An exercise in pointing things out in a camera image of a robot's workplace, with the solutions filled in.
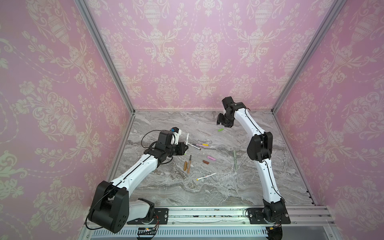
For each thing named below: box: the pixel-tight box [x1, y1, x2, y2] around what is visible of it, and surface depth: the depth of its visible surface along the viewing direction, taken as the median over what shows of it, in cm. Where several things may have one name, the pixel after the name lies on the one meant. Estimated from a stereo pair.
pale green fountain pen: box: [233, 150, 237, 170], surface depth 96 cm
